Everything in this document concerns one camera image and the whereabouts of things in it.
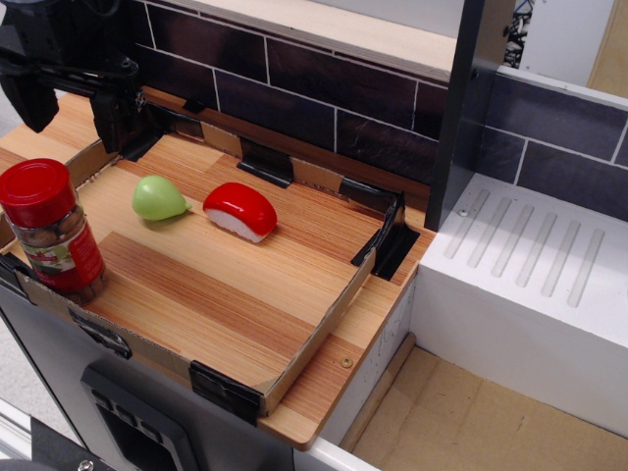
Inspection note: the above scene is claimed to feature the dark grey vertical post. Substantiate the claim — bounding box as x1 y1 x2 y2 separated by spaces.
425 0 514 232

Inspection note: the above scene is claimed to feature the green toy pear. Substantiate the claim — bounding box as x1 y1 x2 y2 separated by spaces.
131 175 192 221

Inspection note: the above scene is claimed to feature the white grooved sink drainboard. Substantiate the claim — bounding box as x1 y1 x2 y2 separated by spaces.
410 175 627 435

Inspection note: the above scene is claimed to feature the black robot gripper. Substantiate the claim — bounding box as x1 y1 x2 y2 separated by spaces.
1 1 145 153

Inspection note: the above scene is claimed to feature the red toy sushi piece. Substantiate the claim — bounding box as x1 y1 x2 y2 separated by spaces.
203 183 278 243

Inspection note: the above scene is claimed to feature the red-capped basil spice bottle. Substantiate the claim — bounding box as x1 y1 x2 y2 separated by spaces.
1 158 105 304

